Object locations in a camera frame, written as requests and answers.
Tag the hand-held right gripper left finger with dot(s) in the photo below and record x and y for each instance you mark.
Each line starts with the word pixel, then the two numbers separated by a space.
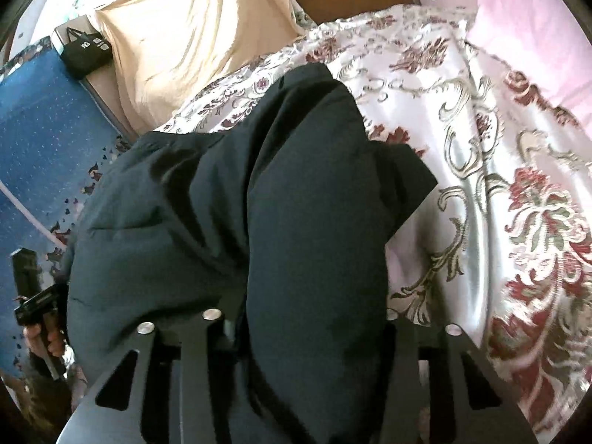
pixel 199 349

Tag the person's left hand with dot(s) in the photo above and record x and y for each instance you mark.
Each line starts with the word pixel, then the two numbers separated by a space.
pixel 54 343

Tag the black bag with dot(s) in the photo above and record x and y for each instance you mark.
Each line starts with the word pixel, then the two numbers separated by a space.
pixel 85 53

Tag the pink curtain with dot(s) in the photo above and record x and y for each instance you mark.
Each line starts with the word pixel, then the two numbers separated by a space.
pixel 536 23

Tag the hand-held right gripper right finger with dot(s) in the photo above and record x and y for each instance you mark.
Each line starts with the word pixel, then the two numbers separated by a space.
pixel 408 356

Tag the grey box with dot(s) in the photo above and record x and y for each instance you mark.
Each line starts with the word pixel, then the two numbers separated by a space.
pixel 69 27

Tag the black jacket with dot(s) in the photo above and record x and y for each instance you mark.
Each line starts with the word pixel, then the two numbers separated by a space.
pixel 259 222

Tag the blue floral printed wall cloth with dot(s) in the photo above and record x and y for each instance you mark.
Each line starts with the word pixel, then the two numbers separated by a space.
pixel 41 148

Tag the floral bedspread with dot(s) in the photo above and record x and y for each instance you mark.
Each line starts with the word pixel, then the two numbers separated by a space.
pixel 485 171

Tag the beige hanging cloth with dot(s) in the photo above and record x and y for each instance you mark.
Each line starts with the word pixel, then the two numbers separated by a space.
pixel 194 32

